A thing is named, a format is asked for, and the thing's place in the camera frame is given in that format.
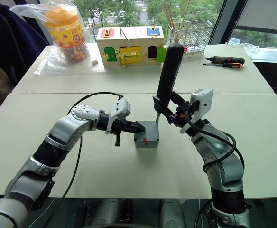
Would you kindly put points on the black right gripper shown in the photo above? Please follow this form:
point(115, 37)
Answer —
point(182, 115)

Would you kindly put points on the small grey metal block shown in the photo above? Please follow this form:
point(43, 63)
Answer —
point(94, 62)

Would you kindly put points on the pale blue plastic cup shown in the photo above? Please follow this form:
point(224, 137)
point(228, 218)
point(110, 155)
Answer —
point(234, 42)

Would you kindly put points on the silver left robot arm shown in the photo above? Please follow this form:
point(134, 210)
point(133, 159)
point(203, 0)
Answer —
point(65, 129)

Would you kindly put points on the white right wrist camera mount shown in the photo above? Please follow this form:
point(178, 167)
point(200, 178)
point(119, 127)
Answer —
point(203, 102)

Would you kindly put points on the wooden stick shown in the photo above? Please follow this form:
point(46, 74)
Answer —
point(169, 21)
point(190, 23)
point(183, 19)

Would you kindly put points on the candy jar with orange lid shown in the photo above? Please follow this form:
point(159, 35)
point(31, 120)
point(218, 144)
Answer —
point(68, 35)

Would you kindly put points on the black and red screwdriver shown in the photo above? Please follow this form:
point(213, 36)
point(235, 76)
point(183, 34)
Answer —
point(226, 59)

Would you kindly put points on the grey box lid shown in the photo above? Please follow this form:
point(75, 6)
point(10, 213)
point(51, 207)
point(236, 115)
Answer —
point(148, 131)

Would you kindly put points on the grey rounded shape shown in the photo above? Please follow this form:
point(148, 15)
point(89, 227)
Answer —
point(112, 213)
point(172, 215)

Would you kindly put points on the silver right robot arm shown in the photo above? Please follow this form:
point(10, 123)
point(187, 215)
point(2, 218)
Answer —
point(220, 152)

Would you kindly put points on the black electric screwdriver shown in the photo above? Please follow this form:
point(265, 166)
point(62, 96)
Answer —
point(169, 73)

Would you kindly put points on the wooden lock box toy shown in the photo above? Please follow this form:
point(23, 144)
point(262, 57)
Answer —
point(129, 45)

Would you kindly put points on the orange and black screwdriver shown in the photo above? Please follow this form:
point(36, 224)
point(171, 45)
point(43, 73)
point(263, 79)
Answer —
point(231, 65)

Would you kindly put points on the grey box with red switch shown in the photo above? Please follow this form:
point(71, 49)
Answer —
point(145, 144)

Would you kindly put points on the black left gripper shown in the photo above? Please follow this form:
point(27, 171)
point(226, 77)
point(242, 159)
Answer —
point(119, 126)

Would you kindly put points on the clear plastic bag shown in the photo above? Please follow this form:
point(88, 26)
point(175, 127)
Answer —
point(46, 64)

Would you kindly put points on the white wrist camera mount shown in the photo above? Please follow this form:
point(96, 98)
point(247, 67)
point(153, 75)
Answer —
point(119, 108)
point(203, 102)

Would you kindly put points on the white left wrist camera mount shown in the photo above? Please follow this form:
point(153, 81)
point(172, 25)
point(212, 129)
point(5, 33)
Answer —
point(119, 108)

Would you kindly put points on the dark window frame post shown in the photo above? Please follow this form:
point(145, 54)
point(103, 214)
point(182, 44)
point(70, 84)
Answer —
point(226, 21)

